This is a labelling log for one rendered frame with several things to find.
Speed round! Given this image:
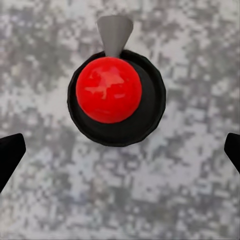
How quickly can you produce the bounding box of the insectifuge atomizer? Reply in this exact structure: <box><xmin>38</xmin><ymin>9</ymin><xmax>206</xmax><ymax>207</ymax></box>
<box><xmin>67</xmin><ymin>14</ymin><xmax>167</xmax><ymax>148</ymax></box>

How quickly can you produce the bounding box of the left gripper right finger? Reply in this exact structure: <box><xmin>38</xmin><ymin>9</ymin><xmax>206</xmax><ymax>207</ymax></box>
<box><xmin>224</xmin><ymin>133</ymin><xmax>240</xmax><ymax>172</ymax></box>

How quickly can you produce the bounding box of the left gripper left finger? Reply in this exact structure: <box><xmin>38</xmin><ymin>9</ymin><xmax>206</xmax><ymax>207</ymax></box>
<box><xmin>0</xmin><ymin>133</ymin><xmax>26</xmax><ymax>193</ymax></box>

